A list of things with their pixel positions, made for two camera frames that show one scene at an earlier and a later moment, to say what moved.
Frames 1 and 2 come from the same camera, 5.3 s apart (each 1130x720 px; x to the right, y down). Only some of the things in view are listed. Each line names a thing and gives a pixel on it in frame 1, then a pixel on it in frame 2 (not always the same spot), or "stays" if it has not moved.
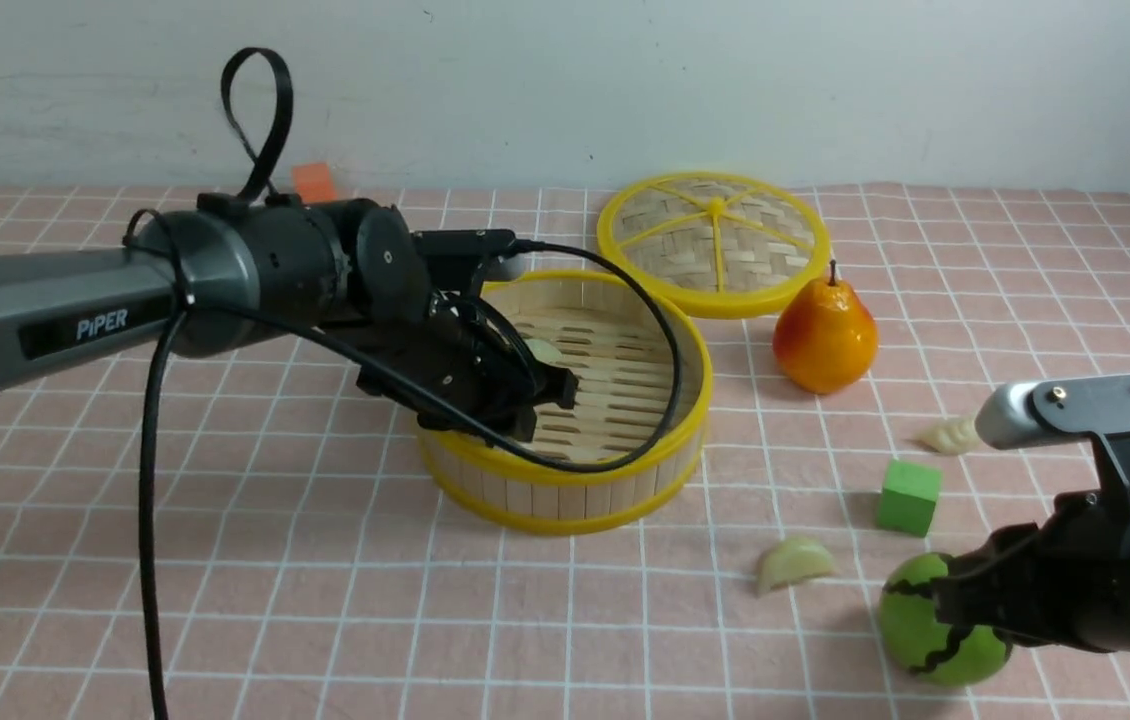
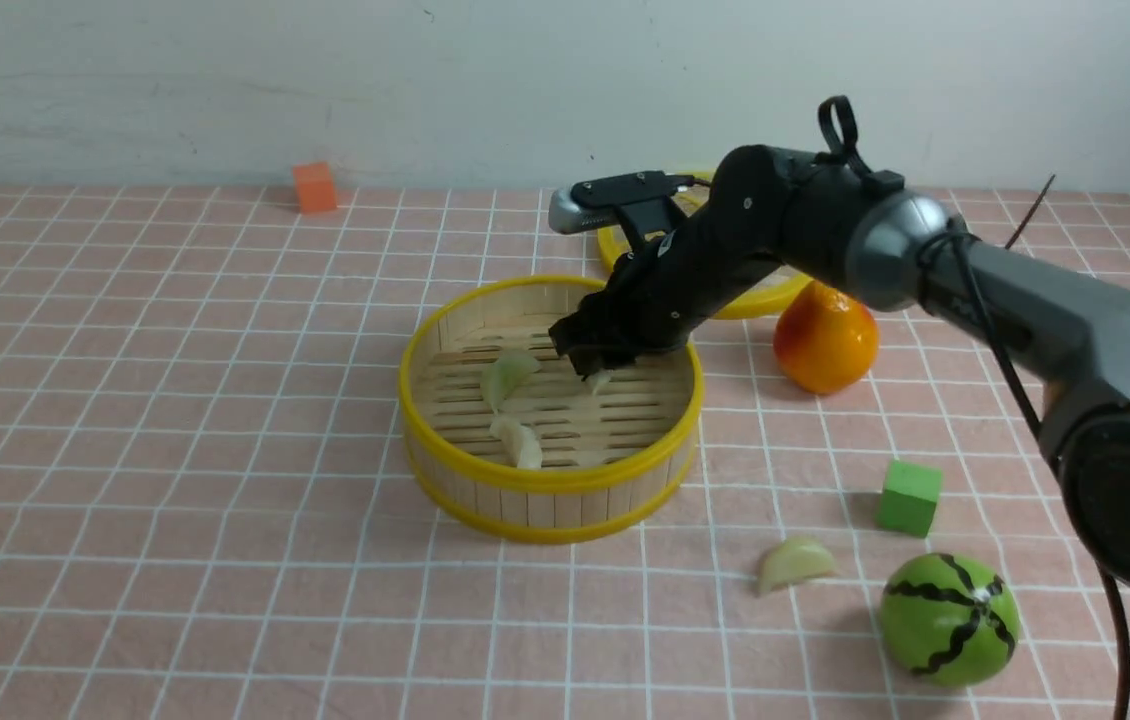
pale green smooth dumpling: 790,560 stays
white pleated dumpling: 950,436 -> 597,378
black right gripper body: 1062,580 -> 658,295
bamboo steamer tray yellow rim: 631,445 stays
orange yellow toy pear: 825,341 stays
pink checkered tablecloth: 306,571 stays
